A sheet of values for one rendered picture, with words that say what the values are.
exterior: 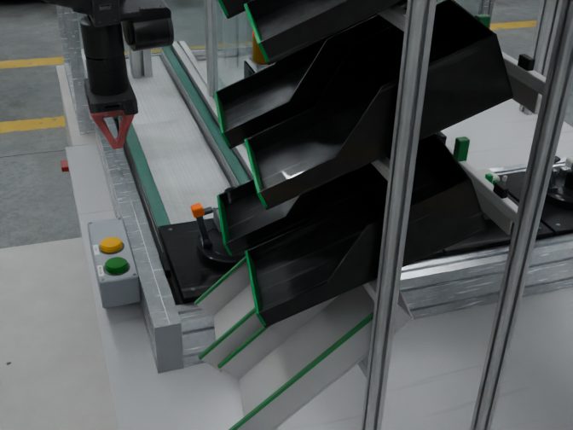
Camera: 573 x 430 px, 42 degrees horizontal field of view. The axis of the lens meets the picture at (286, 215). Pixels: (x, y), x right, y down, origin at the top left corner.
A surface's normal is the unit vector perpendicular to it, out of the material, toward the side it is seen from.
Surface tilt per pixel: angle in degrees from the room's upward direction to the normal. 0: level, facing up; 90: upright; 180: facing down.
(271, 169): 25
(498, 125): 0
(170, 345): 90
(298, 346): 45
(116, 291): 90
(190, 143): 0
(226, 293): 90
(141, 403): 0
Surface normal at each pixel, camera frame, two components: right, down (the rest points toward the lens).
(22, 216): 0.03, -0.86
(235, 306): -0.68, -0.56
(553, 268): 0.32, 0.50
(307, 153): -0.40, -0.75
